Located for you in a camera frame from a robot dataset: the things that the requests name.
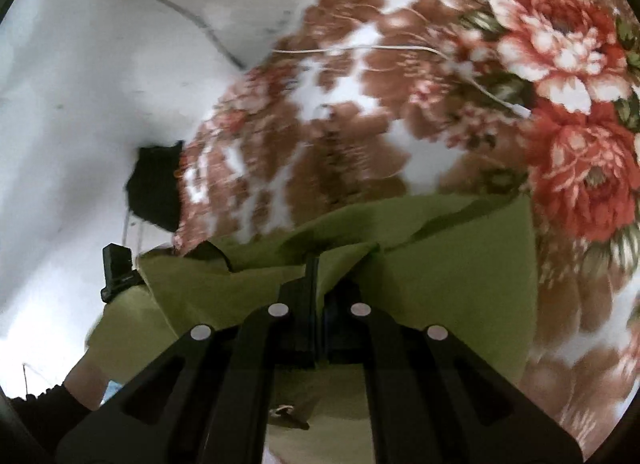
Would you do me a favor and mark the person's left forearm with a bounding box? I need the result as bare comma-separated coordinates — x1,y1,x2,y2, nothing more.
10,344,112,445

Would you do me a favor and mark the red brown floral blanket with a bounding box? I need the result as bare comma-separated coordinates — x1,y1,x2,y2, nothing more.
172,0,640,450

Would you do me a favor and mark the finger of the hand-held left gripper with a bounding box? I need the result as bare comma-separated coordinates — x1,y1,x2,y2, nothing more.
101,244,137,303

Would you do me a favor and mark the olive green hooded jacket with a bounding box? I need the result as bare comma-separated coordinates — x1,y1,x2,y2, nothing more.
85,194,539,464

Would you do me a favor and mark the thin white cable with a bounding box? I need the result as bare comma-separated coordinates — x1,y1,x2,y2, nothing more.
272,41,533,119

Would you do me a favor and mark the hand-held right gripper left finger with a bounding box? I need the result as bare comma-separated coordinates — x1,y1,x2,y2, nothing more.
55,254,319,464

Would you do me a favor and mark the black power cable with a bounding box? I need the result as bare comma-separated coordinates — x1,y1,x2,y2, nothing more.
117,0,248,70

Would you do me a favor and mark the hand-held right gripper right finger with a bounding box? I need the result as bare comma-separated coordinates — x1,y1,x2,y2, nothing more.
322,281,583,464

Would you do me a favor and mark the black cloth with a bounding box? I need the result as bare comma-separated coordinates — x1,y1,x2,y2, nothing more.
125,141,186,233

